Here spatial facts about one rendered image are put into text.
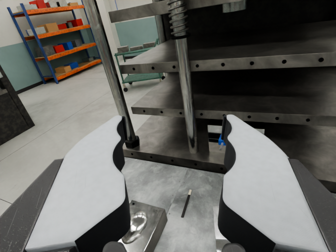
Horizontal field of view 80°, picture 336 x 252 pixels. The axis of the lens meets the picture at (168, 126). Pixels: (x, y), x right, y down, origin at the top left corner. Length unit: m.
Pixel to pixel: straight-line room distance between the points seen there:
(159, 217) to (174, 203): 0.14
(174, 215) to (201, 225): 0.11
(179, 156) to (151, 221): 0.46
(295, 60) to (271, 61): 0.08
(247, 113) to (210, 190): 0.39
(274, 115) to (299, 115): 0.09
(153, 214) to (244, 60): 0.70
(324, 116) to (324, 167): 0.26
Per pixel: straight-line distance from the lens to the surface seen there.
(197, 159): 1.12
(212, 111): 1.04
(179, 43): 0.92
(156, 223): 0.79
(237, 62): 0.93
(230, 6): 1.16
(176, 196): 0.94
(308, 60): 0.93
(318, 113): 1.04
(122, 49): 4.66
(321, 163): 1.19
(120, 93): 1.16
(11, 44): 7.70
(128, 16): 1.10
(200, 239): 0.82
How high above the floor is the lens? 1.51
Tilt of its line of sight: 30 degrees down
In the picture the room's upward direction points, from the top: 11 degrees counter-clockwise
